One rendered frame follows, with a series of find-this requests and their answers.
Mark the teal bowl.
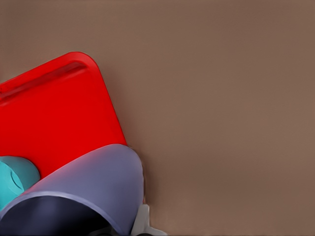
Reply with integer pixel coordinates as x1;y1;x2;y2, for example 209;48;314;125
0;155;41;212

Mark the purple cup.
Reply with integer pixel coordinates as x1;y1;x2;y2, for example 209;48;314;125
0;144;145;236

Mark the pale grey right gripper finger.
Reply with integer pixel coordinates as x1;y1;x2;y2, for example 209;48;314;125
130;204;168;236

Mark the red plastic tray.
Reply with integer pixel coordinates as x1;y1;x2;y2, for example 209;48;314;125
0;51;128;180

